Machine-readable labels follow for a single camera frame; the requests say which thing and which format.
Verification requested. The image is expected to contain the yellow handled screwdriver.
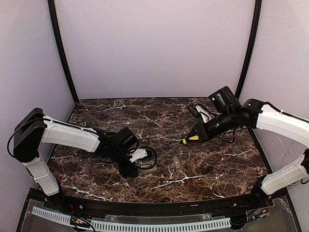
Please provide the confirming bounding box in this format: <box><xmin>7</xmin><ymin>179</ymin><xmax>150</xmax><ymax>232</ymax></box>
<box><xmin>180</xmin><ymin>135</ymin><xmax>199</xmax><ymax>145</ymax></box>

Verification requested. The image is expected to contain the grey remote control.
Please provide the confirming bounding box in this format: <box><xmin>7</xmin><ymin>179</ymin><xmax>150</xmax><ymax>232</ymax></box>
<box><xmin>136</xmin><ymin>161</ymin><xmax>157</xmax><ymax>175</ymax></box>

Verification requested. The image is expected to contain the grey battery cover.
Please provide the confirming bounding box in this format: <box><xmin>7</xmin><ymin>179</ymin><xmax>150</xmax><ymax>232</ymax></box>
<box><xmin>172</xmin><ymin>157</ymin><xmax>181</xmax><ymax>168</ymax></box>

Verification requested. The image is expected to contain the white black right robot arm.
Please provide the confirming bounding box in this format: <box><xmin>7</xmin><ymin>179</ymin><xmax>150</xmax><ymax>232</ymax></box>
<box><xmin>183</xmin><ymin>86</ymin><xmax>309</xmax><ymax>197</ymax></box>

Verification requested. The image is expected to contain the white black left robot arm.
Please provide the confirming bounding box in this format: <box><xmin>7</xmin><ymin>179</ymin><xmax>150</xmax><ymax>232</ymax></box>
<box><xmin>8</xmin><ymin>108</ymin><xmax>147</xmax><ymax>196</ymax></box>

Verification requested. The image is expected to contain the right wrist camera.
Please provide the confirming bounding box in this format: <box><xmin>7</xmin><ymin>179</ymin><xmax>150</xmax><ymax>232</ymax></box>
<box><xmin>187</xmin><ymin>103</ymin><xmax>211</xmax><ymax>123</ymax></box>

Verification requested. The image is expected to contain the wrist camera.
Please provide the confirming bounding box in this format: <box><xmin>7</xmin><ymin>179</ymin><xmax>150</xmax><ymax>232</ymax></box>
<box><xmin>129</xmin><ymin>146</ymin><xmax>157</xmax><ymax>164</ymax></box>
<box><xmin>187</xmin><ymin>103</ymin><xmax>211</xmax><ymax>123</ymax></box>

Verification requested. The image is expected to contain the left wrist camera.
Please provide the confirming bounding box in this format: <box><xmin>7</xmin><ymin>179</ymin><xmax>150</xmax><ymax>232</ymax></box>
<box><xmin>129</xmin><ymin>146</ymin><xmax>157</xmax><ymax>164</ymax></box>

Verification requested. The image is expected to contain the white slotted cable duct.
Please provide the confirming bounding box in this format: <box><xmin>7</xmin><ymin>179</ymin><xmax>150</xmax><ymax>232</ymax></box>
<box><xmin>31</xmin><ymin>207</ymin><xmax>231</xmax><ymax>232</ymax></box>

